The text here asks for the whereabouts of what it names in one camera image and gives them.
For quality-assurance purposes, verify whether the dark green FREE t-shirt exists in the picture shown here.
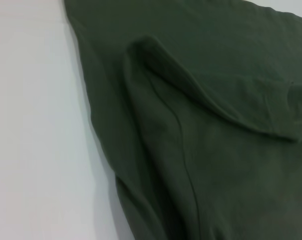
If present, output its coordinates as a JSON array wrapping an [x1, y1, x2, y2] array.
[[63, 0, 302, 240]]

